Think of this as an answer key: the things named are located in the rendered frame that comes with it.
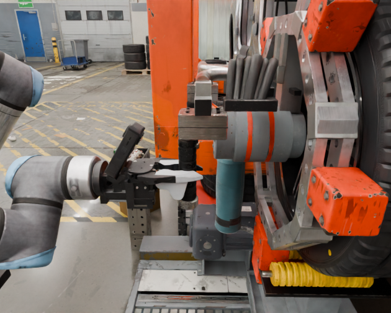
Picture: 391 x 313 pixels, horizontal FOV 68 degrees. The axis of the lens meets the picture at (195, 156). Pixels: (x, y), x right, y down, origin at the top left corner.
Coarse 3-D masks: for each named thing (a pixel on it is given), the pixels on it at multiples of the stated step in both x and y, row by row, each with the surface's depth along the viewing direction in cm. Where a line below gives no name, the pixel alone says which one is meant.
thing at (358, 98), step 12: (348, 60) 52; (324, 72) 69; (348, 72) 86; (360, 84) 48; (360, 96) 48; (360, 108) 48; (360, 120) 48; (360, 132) 48; (360, 144) 48; (300, 156) 96; (360, 156) 48; (288, 168) 94; (300, 168) 82; (288, 180) 92; (288, 192) 89; (288, 204) 87
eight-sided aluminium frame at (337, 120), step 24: (288, 24) 60; (264, 48) 82; (312, 72) 47; (336, 72) 47; (312, 96) 46; (336, 96) 47; (312, 120) 46; (336, 120) 44; (312, 144) 46; (336, 144) 48; (264, 192) 91; (264, 216) 80; (312, 216) 50; (288, 240) 59; (312, 240) 53
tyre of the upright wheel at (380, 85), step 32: (384, 0) 46; (384, 32) 43; (384, 64) 42; (384, 96) 42; (384, 128) 41; (384, 160) 42; (384, 224) 44; (320, 256) 63; (352, 256) 50; (384, 256) 48
